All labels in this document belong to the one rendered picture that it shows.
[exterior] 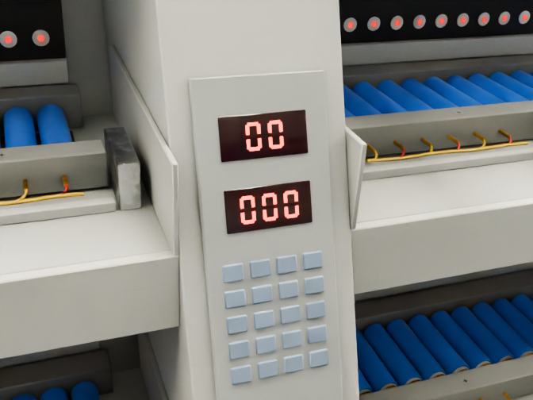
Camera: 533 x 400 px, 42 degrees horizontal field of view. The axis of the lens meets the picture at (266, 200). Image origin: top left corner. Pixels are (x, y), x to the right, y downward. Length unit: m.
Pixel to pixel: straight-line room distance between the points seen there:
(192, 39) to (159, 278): 0.12
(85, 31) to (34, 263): 0.23
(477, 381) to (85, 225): 0.31
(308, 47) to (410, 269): 0.14
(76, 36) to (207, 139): 0.22
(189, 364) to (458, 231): 0.17
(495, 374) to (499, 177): 0.16
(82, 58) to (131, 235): 0.20
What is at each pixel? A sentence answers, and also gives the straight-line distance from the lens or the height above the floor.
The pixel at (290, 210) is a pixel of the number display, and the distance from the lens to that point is 0.35.
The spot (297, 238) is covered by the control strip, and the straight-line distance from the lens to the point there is 0.35.
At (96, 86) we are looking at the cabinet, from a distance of 0.53.
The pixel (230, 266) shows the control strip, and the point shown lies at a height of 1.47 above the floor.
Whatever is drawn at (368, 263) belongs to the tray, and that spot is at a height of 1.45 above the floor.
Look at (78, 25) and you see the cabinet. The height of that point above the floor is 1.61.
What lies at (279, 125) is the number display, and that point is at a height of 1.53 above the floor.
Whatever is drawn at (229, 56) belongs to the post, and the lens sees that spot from 0.34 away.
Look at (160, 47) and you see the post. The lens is 0.33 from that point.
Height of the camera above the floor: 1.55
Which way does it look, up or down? 9 degrees down
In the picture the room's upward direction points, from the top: 4 degrees counter-clockwise
